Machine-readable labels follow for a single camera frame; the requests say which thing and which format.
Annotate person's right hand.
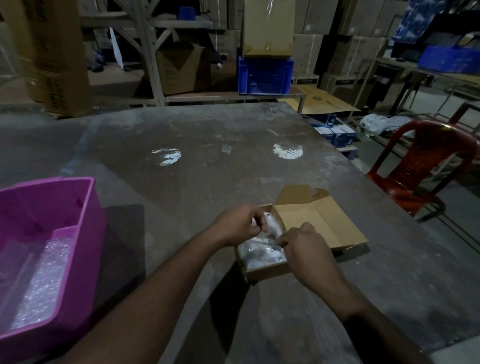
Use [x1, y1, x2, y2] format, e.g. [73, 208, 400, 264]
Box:
[277, 221, 352, 298]

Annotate person's left hand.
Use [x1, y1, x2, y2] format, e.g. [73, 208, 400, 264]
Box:
[209, 204, 269, 248]

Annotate small brown cardboard box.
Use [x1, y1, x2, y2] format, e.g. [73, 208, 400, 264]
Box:
[235, 184, 369, 285]

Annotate bubble items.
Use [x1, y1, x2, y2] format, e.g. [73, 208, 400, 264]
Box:
[239, 239, 290, 270]

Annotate pile of bubble wrap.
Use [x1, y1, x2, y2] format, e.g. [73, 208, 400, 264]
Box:
[0, 236, 77, 334]

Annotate person's left forearm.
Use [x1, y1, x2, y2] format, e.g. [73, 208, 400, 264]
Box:
[56, 232, 233, 364]

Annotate blue and white product box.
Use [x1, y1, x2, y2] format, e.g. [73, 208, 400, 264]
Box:
[314, 125, 337, 145]
[331, 123, 357, 148]

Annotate dark blue product box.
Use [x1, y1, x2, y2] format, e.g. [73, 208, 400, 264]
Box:
[311, 113, 340, 127]

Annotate flattened printed cardboard sheet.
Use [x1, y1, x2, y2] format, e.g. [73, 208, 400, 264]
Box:
[279, 85, 362, 115]

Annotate flat cardboard sheet with tape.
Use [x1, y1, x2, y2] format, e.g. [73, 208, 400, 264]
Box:
[241, 0, 296, 59]

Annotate tall narrow cardboard carton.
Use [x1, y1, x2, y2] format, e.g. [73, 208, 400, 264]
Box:
[0, 0, 94, 118]

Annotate red plastic chair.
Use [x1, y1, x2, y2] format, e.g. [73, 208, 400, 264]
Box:
[365, 119, 480, 223]

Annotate pink plastic bin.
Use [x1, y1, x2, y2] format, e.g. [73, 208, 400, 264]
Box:
[0, 176, 109, 364]

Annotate white plastic bag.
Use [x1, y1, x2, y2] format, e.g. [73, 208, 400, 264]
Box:
[359, 114, 416, 137]

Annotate blue plastic crate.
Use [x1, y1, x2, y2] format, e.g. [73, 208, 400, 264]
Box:
[237, 56, 296, 96]

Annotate open brown carton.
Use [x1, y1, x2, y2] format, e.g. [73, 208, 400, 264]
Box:
[155, 43, 212, 96]

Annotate grey metal storage rack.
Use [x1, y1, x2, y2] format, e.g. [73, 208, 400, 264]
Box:
[78, 0, 308, 113]

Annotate white paper sheet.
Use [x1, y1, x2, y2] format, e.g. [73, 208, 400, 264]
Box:
[108, 28, 125, 70]

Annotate small dark object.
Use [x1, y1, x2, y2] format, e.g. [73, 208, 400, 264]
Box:
[89, 51, 107, 72]

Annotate blue plastic tray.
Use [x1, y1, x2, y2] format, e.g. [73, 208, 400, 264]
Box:
[417, 44, 480, 74]

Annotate blue patterned bag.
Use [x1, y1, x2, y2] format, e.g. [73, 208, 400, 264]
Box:
[393, 0, 451, 44]

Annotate metal frame table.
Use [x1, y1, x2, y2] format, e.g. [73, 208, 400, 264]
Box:
[359, 56, 480, 125]

